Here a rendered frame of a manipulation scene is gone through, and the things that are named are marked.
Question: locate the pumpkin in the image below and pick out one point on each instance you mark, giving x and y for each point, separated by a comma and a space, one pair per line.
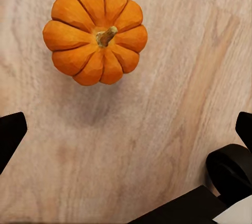
95, 40

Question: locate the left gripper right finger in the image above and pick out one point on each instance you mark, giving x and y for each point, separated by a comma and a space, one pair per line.
244, 129

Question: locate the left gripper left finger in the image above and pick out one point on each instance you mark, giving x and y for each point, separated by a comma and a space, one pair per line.
12, 129

